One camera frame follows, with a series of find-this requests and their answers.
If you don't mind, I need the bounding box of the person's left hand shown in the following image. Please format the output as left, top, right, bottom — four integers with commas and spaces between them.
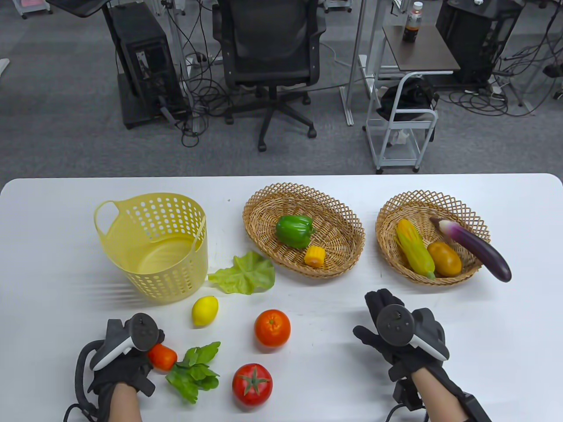
88, 327, 166, 398

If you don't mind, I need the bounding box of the person's right hand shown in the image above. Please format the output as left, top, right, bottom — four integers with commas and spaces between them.
353, 288, 449, 383

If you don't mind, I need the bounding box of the carrot with green leaves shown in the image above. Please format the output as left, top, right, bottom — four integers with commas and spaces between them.
147, 342, 222, 404

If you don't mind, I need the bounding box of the yellow lemon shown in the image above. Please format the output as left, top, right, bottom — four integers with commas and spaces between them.
191, 295, 219, 327

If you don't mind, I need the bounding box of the brown potato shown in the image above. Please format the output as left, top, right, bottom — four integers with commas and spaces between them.
427, 241, 463, 278

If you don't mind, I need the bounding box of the corn cob with husk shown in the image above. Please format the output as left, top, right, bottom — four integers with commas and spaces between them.
395, 218, 436, 280

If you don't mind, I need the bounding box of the yellow perforated plastic basket container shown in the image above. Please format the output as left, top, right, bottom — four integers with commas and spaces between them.
93, 193, 208, 305

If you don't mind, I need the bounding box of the purple eggplant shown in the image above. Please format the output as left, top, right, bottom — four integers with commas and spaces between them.
429, 216, 512, 283

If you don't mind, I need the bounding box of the red tomato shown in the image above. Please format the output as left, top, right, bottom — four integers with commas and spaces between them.
232, 363, 273, 406

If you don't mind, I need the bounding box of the orange fruit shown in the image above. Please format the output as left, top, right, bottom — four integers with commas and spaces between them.
254, 309, 292, 349

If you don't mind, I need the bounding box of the short yellow corn piece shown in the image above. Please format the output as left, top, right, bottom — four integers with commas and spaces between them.
304, 245, 326, 267

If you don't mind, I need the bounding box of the round wicker basket container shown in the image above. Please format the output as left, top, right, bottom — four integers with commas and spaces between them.
375, 190, 492, 287

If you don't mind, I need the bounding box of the light green lettuce leaf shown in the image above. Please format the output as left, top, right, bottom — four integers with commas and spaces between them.
208, 251, 276, 295

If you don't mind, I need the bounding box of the green bell pepper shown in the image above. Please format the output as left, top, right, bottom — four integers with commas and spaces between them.
275, 215, 316, 249

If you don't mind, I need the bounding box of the oval wicker basket container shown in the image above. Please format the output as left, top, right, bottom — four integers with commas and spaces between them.
242, 182, 366, 278

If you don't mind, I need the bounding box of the person's left forearm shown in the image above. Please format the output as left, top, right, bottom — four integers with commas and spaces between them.
109, 382, 142, 422

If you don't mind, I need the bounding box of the person's right forearm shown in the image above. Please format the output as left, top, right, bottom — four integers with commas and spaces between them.
413, 367, 469, 422

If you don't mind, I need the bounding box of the right black white controller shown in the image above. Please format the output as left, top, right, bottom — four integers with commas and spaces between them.
376, 305, 450, 362

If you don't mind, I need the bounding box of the black white controller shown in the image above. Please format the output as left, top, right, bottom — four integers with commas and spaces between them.
75, 313, 160, 409
376, 305, 450, 362

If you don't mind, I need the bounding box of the left black white controller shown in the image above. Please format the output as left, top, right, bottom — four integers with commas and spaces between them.
75, 313, 160, 409

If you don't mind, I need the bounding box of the white wheeled cart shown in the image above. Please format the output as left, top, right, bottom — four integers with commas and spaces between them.
363, 71, 439, 174

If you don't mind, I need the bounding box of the black bag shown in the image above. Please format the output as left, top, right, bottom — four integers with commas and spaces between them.
377, 78, 439, 121

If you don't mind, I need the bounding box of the brown side table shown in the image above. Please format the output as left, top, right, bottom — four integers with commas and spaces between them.
382, 24, 461, 73

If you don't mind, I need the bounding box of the black computer tower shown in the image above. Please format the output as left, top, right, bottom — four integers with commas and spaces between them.
435, 0, 524, 84
102, 2, 187, 130

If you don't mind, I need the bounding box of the brown bottle with red cap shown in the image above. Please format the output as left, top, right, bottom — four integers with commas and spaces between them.
402, 1, 424, 44

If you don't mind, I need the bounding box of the grey metal desk leg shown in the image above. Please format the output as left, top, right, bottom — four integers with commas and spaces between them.
163, 0, 194, 88

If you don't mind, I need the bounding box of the black office chair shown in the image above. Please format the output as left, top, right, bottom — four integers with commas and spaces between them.
212, 0, 327, 152

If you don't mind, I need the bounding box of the black flat panel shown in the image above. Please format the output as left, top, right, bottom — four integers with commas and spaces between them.
46, 0, 110, 18

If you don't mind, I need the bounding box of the white cart with pink box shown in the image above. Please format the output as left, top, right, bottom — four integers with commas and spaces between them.
12, 0, 53, 19

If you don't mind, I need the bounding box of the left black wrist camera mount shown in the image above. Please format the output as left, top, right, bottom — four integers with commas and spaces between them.
131, 371, 156, 397

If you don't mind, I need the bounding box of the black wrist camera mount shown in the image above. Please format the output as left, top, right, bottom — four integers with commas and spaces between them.
393, 380, 425, 411
131, 371, 156, 397

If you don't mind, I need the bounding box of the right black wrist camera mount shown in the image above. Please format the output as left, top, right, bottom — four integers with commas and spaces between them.
393, 380, 425, 411

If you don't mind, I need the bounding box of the right black glove cable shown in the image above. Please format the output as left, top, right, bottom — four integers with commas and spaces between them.
386, 404, 427, 422

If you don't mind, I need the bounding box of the black glove cable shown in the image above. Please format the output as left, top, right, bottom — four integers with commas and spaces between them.
386, 404, 427, 422
64, 402, 99, 422

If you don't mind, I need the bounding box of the left black glove cable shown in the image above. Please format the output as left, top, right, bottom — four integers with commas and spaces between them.
64, 402, 99, 422

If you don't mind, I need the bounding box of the black cable bundle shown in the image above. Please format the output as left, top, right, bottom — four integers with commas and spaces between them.
176, 0, 234, 148
440, 0, 563, 117

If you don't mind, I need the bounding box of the white metal desk frame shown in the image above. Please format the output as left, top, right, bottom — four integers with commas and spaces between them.
340, 0, 396, 127

